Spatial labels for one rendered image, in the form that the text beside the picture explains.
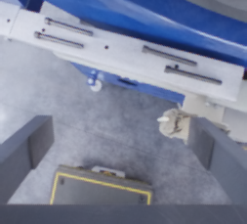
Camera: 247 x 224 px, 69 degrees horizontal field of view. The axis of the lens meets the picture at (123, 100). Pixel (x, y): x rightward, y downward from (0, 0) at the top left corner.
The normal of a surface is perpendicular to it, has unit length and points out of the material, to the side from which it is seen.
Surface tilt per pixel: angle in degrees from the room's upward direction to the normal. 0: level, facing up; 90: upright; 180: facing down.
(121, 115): 0
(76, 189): 0
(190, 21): 13
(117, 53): 0
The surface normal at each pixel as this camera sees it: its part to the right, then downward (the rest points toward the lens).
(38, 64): -0.09, -0.14
